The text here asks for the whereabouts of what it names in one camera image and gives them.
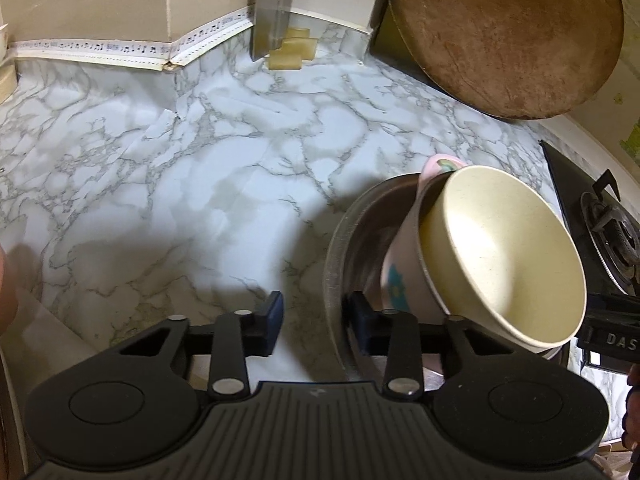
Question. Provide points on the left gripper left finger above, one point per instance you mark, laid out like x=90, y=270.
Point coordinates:
x=239, y=335

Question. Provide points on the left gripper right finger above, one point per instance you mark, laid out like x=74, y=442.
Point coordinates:
x=390, y=333

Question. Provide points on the pink steel-lined pot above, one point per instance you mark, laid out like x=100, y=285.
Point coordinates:
x=415, y=254

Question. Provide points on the large stainless steel bowl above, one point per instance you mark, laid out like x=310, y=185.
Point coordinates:
x=355, y=259

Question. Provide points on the cream plastic bowl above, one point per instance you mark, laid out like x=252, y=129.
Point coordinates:
x=500, y=259

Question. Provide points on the person's right hand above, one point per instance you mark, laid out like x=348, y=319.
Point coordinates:
x=631, y=421

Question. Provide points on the person's left hand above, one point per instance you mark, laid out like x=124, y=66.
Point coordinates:
x=8, y=298

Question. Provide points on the black gas stove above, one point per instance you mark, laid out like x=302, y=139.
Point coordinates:
x=604, y=232

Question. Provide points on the translucent yellow soap blocks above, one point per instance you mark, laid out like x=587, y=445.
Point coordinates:
x=296, y=47

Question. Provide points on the round wooden cutting board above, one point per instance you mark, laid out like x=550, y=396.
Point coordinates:
x=515, y=59

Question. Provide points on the steel cleaver wooden handle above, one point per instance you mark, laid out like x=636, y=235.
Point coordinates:
x=271, y=19

